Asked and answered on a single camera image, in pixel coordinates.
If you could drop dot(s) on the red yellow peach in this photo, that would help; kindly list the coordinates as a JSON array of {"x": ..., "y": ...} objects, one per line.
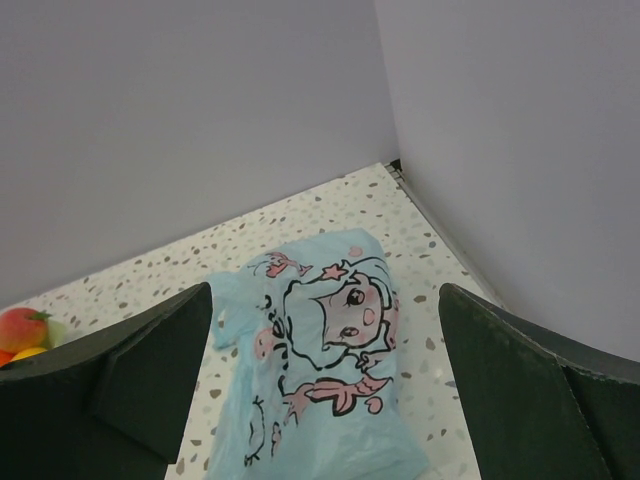
[{"x": 23, "y": 328}]

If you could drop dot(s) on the orange fruit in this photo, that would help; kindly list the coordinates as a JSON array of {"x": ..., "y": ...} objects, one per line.
[{"x": 5, "y": 358}]

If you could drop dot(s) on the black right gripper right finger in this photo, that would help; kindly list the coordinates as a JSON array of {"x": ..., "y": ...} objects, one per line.
[{"x": 539, "y": 405}]

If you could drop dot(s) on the green wavy glass bowl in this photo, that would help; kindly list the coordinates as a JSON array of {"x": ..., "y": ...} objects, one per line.
[{"x": 56, "y": 334}]

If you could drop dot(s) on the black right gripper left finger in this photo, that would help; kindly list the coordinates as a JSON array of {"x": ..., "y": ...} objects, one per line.
[{"x": 112, "y": 404}]

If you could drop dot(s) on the light blue plastic bag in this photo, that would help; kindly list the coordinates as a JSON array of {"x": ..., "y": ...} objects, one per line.
[{"x": 313, "y": 394}]

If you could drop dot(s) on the yellow lemon fruit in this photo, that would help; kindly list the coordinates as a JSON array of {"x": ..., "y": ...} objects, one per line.
[{"x": 27, "y": 353}]

